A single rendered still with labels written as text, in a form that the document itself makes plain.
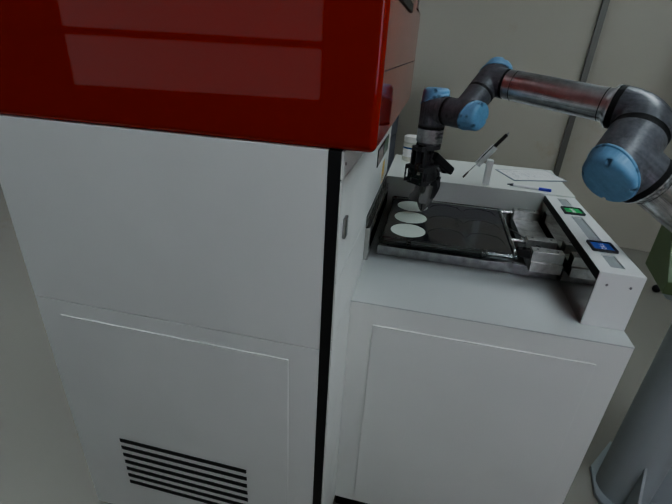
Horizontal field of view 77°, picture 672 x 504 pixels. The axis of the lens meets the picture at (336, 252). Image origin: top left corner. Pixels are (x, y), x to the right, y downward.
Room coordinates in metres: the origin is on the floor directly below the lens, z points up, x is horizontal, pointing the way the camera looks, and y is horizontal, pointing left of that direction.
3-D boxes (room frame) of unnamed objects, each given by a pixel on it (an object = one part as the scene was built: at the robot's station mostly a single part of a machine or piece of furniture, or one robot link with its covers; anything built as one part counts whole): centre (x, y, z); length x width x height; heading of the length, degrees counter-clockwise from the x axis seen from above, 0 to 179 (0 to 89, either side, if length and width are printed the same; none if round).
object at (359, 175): (1.06, -0.07, 1.02); 0.81 x 0.03 x 0.40; 169
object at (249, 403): (1.13, 0.26, 0.41); 0.82 x 0.70 x 0.82; 169
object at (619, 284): (1.07, -0.67, 0.89); 0.55 x 0.09 x 0.14; 169
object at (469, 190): (1.57, -0.50, 0.89); 0.62 x 0.35 x 0.14; 79
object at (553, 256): (1.02, -0.56, 0.89); 0.08 x 0.03 x 0.03; 79
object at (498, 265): (1.08, -0.37, 0.84); 0.50 x 0.02 x 0.03; 79
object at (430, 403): (1.27, -0.45, 0.41); 0.96 x 0.64 x 0.82; 169
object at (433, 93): (1.25, -0.26, 1.22); 0.09 x 0.08 x 0.11; 41
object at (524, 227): (1.17, -0.60, 0.87); 0.36 x 0.08 x 0.03; 169
